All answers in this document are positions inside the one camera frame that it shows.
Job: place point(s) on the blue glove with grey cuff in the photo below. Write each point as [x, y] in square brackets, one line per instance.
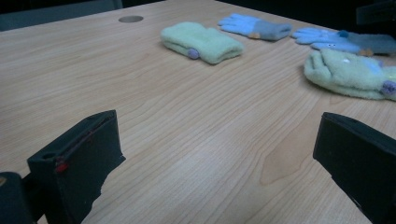
[246, 25]
[327, 40]

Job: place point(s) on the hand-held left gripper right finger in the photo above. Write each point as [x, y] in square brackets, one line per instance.
[361, 161]

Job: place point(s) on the green fuzzy glove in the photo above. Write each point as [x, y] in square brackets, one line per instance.
[342, 74]
[202, 40]

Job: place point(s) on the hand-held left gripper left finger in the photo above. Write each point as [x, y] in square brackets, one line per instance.
[81, 161]

